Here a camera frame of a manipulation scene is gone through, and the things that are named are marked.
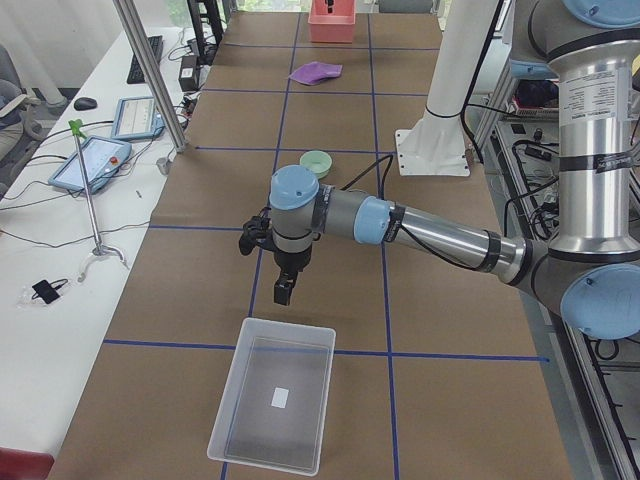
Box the black keyboard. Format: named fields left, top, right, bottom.
left=126, top=35, right=165, bottom=85

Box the clear plastic storage box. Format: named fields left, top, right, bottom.
left=207, top=318, right=336, bottom=476

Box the aluminium frame post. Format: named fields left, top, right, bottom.
left=113, top=0, right=187, bottom=153

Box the small metal cylinder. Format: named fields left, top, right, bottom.
left=156, top=158, right=170, bottom=175

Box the green bowl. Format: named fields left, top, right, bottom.
left=299, top=150, right=333, bottom=179

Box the white label sticker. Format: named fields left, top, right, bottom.
left=271, top=387, right=289, bottom=409

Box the purple microfiber cloth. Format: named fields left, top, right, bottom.
left=289, top=61, right=343, bottom=86

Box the metal reacher grabber tool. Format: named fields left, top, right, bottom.
left=69, top=120, right=128, bottom=283

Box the black power adapter box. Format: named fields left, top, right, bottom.
left=178, top=55, right=200, bottom=92

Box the near teach pendant tablet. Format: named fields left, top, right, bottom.
left=48, top=136, right=132, bottom=193

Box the small black pouch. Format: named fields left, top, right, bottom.
left=31, top=278, right=69, bottom=305

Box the red object at corner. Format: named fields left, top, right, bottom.
left=0, top=447, right=54, bottom=480

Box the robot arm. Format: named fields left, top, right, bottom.
left=269, top=1, right=639, bottom=339

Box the pink plastic bin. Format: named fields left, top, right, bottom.
left=307, top=0, right=356, bottom=43

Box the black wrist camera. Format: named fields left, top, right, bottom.
left=238, top=215, right=275, bottom=256

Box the teach pendant tablet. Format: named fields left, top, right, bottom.
left=111, top=96, right=164, bottom=141
left=48, top=136, right=132, bottom=193

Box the black computer mouse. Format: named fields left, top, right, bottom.
left=73, top=97, right=98, bottom=111

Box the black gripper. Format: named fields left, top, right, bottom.
left=274, top=247, right=312, bottom=305

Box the far teach pendant tablet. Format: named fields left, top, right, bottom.
left=111, top=96, right=164, bottom=141

